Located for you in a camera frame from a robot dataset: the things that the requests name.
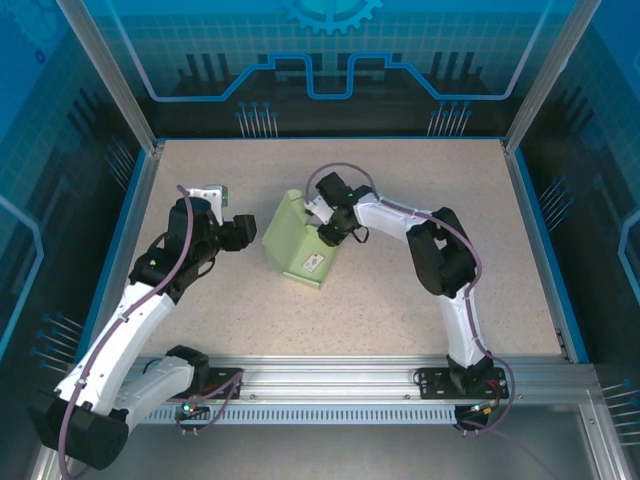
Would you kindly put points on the white printed box label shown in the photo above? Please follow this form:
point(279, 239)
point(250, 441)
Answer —
point(314, 262)

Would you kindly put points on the green paper box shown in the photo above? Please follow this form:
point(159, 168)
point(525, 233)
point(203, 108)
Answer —
point(290, 235)

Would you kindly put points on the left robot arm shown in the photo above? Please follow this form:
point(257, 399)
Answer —
point(125, 340)

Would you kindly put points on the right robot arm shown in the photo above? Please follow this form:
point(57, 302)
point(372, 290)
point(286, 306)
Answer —
point(457, 330)

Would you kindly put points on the blue table edge strip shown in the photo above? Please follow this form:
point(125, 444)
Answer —
point(549, 250)
point(114, 250)

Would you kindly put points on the blue printed acrylic panel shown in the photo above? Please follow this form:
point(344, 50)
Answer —
point(600, 175)
point(330, 50)
point(40, 175)

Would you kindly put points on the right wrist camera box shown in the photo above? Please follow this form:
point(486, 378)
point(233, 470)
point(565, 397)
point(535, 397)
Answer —
point(320, 212)

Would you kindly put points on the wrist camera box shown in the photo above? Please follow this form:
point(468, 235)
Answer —
point(212, 192)
point(320, 212)

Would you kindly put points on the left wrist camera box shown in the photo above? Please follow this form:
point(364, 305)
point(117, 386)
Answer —
point(212, 192)

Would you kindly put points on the aluminium side rail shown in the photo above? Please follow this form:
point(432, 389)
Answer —
point(536, 250)
point(127, 240)

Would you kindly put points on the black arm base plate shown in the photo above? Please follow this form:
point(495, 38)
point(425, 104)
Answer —
point(435, 382)
point(220, 376)

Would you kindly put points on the aluminium mounting rail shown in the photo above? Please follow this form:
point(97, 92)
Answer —
point(325, 380)

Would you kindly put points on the aluminium frame post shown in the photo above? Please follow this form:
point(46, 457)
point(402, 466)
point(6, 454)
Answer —
point(117, 75)
point(545, 75)

